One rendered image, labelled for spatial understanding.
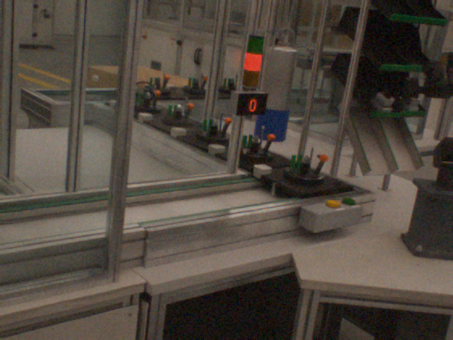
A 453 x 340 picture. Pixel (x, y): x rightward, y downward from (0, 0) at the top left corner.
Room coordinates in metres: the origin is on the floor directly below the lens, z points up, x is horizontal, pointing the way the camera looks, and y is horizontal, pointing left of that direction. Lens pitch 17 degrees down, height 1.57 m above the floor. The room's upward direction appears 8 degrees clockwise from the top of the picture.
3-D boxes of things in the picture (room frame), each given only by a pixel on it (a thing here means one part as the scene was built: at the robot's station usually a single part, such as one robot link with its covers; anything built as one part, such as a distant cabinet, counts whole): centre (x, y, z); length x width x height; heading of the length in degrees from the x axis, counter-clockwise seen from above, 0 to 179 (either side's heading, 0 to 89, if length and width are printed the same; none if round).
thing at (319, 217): (1.85, -0.34, 0.93); 0.21 x 0.07 x 0.06; 131
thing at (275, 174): (2.07, -0.26, 0.96); 0.24 x 0.24 x 0.02; 41
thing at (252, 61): (2.03, -0.04, 1.33); 0.05 x 0.05 x 0.05
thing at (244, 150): (2.26, -0.09, 1.01); 0.24 x 0.24 x 0.13; 41
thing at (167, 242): (1.77, -0.15, 0.91); 0.89 x 0.06 x 0.11; 131
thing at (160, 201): (1.89, -0.02, 0.91); 0.84 x 0.28 x 0.10; 131
